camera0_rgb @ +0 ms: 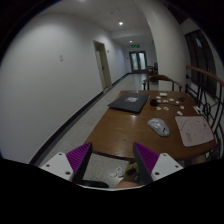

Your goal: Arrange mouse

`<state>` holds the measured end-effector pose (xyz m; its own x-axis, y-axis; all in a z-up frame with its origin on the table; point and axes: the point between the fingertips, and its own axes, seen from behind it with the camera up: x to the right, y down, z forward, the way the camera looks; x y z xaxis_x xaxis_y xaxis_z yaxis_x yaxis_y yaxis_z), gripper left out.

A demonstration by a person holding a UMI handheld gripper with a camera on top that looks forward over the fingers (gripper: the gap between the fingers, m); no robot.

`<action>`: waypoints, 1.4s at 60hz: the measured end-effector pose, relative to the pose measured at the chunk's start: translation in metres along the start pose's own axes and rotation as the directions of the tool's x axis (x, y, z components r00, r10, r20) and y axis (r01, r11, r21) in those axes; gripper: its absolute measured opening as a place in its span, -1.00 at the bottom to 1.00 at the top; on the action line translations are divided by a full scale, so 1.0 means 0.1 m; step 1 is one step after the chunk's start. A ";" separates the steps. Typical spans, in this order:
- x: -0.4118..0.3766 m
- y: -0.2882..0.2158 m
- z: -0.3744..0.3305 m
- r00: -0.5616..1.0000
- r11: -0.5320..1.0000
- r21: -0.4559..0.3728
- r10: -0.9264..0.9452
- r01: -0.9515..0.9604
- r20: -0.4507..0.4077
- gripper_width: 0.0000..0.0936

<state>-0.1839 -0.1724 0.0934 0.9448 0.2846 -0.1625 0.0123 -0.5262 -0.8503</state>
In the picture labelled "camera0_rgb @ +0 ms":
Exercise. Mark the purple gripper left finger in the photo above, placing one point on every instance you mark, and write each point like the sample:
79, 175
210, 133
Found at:
70, 166

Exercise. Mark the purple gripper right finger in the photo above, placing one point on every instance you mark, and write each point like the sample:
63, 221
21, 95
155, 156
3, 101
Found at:
153, 166

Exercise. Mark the grey computer mouse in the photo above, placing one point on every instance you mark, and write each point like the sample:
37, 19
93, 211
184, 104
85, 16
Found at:
159, 126

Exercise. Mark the wooden table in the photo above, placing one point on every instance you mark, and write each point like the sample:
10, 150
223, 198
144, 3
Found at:
116, 132

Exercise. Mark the small black cup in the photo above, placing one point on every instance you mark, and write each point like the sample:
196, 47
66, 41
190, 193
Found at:
153, 102

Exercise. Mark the black closed laptop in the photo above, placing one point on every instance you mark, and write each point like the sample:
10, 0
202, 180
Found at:
130, 102

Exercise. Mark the white box on table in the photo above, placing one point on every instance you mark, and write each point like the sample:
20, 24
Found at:
163, 94

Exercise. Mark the wooden chair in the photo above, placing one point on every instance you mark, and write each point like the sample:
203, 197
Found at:
162, 78

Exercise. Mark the black metal railing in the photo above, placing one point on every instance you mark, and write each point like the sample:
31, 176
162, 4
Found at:
208, 92

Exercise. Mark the glass double door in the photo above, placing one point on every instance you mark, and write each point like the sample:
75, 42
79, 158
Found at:
138, 61

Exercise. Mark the wooden door on left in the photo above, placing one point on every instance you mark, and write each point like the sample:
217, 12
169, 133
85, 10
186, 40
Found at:
103, 66

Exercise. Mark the green exit sign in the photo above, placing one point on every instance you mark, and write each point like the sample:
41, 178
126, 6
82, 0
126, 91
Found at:
135, 46

